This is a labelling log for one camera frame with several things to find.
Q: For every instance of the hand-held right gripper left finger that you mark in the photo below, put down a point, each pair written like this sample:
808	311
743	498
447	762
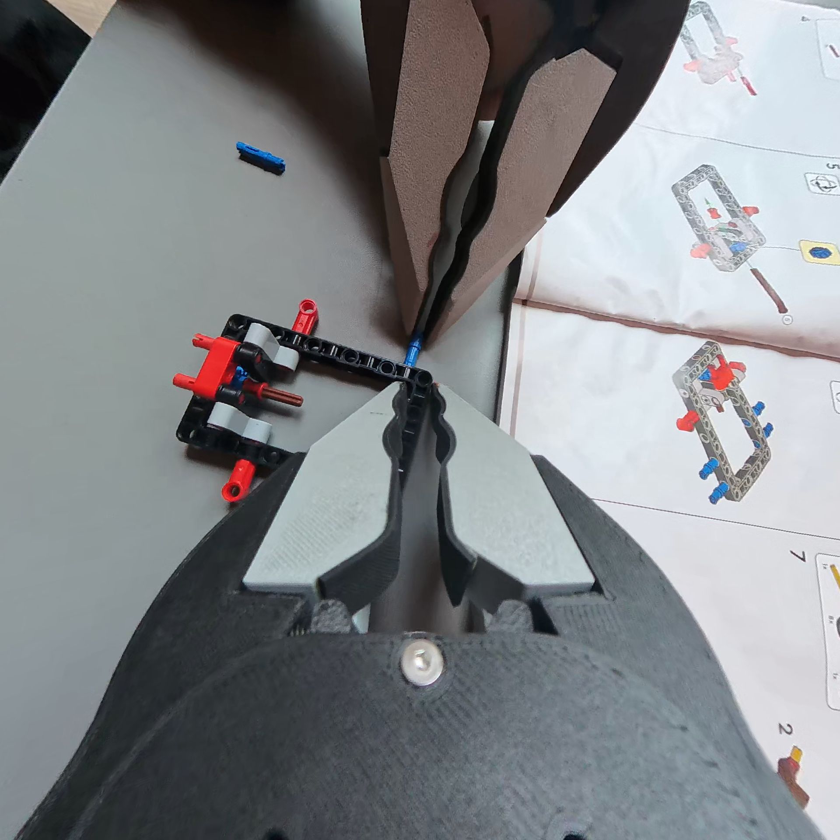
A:
321	518

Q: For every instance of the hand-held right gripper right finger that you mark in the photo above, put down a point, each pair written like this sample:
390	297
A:
512	518

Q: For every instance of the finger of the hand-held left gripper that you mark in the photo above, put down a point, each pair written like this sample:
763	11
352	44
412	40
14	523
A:
433	98
551	144

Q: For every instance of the black lego frame assembly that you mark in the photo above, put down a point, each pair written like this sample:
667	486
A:
341	354

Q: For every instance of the blue lego pin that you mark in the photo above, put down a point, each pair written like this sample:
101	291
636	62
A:
260	157
413	351

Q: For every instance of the white instruction booklet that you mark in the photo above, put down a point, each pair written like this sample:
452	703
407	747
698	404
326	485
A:
623	426

